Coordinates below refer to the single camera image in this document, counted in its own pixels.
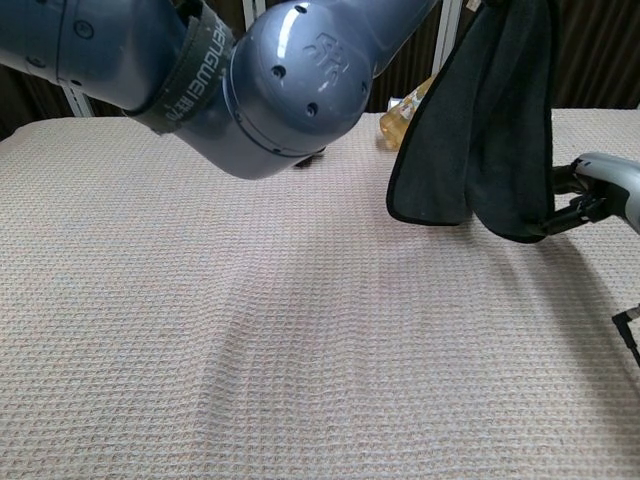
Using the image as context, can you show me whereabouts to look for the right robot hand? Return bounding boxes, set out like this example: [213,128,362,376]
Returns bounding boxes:
[542,152,640,236]

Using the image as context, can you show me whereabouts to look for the pink and black cloth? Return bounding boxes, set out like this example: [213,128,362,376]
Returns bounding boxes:
[386,0,556,245]

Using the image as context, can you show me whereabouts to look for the yellow tea bottle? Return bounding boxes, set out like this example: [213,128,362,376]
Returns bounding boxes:
[379,77,432,150]

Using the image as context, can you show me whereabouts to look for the beige woven tablecloth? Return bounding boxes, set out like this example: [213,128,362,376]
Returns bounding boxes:
[0,107,640,480]

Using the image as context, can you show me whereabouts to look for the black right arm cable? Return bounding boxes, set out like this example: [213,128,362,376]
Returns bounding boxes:
[612,307,640,371]

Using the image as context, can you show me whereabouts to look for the grey metal partition post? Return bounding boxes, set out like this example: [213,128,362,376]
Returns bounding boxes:
[64,84,95,118]
[432,0,464,76]

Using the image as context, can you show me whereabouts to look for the green velcro strap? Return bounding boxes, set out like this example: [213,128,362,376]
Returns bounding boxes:
[123,0,237,136]

